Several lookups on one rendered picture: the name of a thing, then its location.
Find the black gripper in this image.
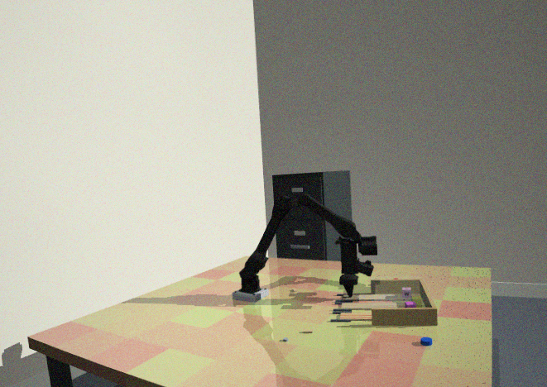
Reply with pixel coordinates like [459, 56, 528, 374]
[339, 255, 358, 298]

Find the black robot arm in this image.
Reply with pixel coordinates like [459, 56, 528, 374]
[238, 194, 377, 294]

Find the small blue block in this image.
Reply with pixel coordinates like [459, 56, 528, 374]
[420, 337, 432, 346]

